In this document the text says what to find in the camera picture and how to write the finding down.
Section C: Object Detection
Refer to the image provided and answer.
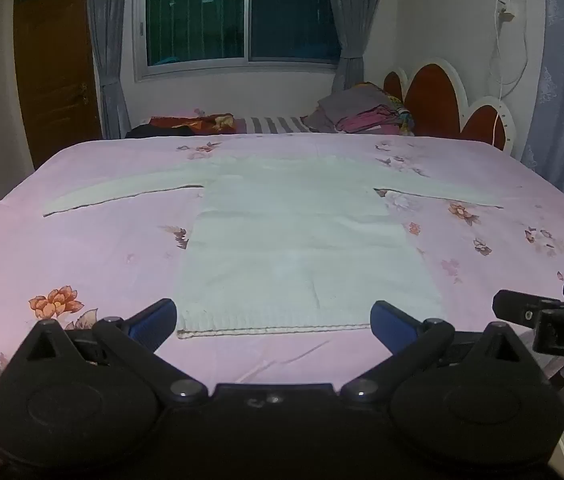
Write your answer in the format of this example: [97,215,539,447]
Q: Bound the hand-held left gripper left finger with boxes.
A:
[16,298,209,404]

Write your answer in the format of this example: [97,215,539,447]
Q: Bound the red and white headboard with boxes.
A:
[382,57,518,161]

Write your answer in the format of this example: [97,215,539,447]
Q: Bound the brown wooden door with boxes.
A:
[13,0,103,171]

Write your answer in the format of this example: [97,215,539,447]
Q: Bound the white knitted sweater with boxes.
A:
[42,152,505,339]

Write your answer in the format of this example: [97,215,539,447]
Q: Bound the black cloth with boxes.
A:
[126,124,191,140]

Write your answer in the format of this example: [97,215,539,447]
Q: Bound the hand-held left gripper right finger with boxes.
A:
[340,301,544,404]

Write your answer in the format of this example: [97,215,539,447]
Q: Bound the sliding glass window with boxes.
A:
[134,0,343,81]

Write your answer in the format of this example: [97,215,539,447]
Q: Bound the pink floral bed sheet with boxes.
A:
[0,132,564,441]

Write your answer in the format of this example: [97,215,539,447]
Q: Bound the white cable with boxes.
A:
[486,9,531,150]

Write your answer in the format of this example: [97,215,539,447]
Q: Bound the grey curtain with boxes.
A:
[326,0,391,97]
[85,0,135,140]

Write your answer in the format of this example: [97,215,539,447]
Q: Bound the white wall charger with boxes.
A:
[494,0,519,24]

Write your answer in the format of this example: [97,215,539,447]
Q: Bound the grey striped cloth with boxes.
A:
[234,116,323,135]

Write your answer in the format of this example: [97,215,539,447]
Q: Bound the red floral cloth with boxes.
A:
[149,112,238,136]

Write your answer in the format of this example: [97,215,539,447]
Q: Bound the pile of folded clothes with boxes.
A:
[302,82,416,137]

